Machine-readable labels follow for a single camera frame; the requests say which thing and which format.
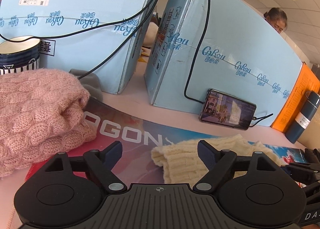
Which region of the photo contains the grey cloth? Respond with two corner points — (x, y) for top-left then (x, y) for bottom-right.
(69, 69), (103, 101)

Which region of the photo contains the large light blue box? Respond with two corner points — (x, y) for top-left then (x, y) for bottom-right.
(145, 0), (303, 126)

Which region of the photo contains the smartphone playing video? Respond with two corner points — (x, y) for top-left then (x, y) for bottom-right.
(199, 89), (257, 130)

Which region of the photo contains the black cable over boxes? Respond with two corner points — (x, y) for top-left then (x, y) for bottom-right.
(0, 0), (176, 80)

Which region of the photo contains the woman behind boxes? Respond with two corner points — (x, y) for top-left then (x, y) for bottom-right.
(264, 7), (287, 34)

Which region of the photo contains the dark blue vacuum bottle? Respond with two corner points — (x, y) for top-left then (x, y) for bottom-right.
(285, 91), (319, 143)

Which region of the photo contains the pink knit sweater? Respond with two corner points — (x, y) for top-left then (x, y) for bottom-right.
(1, 69), (97, 177)

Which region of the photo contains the cream knit sweater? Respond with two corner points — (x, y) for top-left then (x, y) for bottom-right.
(151, 134), (284, 187)

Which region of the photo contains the orange cardboard box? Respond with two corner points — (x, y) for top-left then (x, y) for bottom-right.
(271, 63), (319, 133)

